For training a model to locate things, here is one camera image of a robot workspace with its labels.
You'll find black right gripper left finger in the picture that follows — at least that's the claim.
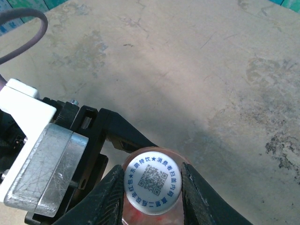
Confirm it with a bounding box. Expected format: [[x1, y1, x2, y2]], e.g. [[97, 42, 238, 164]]
[[52, 165, 124, 225]]

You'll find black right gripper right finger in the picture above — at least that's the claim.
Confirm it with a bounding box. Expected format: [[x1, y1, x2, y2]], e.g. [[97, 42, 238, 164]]
[[180, 161, 255, 225]]

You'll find white printed bottle cap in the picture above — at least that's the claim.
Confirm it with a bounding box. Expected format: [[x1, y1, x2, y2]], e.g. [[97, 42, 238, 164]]
[[125, 150, 183, 216]]

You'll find amber drink bottle red label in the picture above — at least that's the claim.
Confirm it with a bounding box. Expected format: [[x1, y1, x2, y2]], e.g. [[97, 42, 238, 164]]
[[121, 144, 193, 225]]

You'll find white silver left wrist camera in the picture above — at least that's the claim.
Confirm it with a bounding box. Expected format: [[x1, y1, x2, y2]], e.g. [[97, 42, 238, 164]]
[[0, 78, 90, 218]]

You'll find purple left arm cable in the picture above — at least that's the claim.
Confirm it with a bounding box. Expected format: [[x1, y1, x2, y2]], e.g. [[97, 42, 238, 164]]
[[0, 8, 49, 91]]

